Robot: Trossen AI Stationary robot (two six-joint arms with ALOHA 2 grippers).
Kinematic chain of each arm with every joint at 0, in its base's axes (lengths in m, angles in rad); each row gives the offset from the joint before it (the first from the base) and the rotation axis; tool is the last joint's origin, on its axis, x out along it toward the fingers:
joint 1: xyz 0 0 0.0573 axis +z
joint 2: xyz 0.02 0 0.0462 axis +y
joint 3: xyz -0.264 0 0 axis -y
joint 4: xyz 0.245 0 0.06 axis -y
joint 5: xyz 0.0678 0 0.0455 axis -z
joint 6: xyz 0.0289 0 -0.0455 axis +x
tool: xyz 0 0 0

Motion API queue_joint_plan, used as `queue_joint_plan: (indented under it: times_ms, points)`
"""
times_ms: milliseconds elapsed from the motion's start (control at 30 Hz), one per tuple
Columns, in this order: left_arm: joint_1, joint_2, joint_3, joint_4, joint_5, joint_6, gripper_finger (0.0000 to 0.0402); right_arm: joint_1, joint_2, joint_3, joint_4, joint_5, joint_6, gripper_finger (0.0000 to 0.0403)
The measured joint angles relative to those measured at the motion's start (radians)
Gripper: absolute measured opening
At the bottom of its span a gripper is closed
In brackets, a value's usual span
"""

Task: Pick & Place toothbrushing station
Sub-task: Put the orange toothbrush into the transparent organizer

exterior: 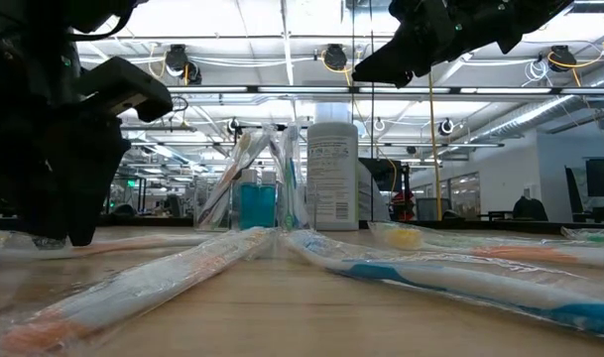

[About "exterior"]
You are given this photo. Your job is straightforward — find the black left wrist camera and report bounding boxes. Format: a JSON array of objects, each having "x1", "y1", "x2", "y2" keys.
[{"x1": 76, "y1": 56, "x2": 175, "y2": 124}]

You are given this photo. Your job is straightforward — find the red black machine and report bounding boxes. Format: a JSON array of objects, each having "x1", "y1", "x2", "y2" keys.
[{"x1": 389, "y1": 190, "x2": 418, "y2": 223}]

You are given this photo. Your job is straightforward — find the black office chair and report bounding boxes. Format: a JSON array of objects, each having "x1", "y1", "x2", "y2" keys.
[{"x1": 511, "y1": 195, "x2": 549, "y2": 223}]

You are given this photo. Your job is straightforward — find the blue white toothbrush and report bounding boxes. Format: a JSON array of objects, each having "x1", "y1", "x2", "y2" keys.
[
  {"x1": 287, "y1": 126, "x2": 305, "y2": 230},
  {"x1": 281, "y1": 228, "x2": 604, "y2": 343}
]

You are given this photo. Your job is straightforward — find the silver ventilation duct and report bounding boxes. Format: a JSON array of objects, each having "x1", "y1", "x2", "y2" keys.
[{"x1": 467, "y1": 94, "x2": 583, "y2": 146}]

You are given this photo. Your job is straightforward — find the white wipes canister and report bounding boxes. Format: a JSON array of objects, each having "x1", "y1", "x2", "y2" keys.
[{"x1": 305, "y1": 102, "x2": 361, "y2": 233}]

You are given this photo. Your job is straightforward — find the green white toothbrush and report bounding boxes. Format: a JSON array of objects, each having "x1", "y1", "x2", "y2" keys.
[
  {"x1": 560, "y1": 226, "x2": 604, "y2": 248},
  {"x1": 280, "y1": 123, "x2": 302, "y2": 231}
]

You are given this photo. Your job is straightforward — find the person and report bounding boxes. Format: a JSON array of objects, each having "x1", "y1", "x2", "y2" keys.
[{"x1": 359, "y1": 161, "x2": 391, "y2": 223}]

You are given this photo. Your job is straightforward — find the clear acrylic organizer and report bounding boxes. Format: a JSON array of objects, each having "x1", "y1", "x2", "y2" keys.
[{"x1": 194, "y1": 178, "x2": 316, "y2": 232}]

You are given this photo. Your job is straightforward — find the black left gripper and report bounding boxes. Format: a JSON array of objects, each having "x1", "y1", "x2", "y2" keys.
[{"x1": 0, "y1": 29, "x2": 133, "y2": 248}]

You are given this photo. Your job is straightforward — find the black rounded chair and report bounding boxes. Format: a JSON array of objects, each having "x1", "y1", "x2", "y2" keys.
[{"x1": 111, "y1": 202, "x2": 138, "y2": 219}]

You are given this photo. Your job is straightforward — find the grey bin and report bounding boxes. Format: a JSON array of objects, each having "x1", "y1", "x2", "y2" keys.
[{"x1": 415, "y1": 197, "x2": 452, "y2": 222}]

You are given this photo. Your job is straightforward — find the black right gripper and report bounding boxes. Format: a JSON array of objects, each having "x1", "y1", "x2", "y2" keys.
[{"x1": 351, "y1": 0, "x2": 526, "y2": 89}]

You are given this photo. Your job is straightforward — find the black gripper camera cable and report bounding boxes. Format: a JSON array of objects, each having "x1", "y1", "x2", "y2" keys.
[{"x1": 72, "y1": 4, "x2": 135, "y2": 44}]

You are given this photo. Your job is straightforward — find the black frame enclosure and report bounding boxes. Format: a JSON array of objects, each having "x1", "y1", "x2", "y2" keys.
[{"x1": 130, "y1": 170, "x2": 148, "y2": 215}]

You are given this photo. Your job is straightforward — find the orange white toothbrush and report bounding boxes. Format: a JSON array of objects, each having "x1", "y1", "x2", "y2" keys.
[
  {"x1": 0, "y1": 228, "x2": 218, "y2": 262},
  {"x1": 195, "y1": 129, "x2": 272, "y2": 230},
  {"x1": 0, "y1": 226, "x2": 276, "y2": 356}
]

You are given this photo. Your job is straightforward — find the black leaning board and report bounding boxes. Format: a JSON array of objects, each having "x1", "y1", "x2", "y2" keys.
[{"x1": 563, "y1": 167, "x2": 589, "y2": 223}]

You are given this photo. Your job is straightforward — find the orange toothbrush yellow bristles wrapped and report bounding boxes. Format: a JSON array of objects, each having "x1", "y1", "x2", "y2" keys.
[{"x1": 369, "y1": 220, "x2": 604, "y2": 269}]

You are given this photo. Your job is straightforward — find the grey overhead beam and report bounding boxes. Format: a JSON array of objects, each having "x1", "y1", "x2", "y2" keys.
[{"x1": 120, "y1": 124, "x2": 197, "y2": 134}]

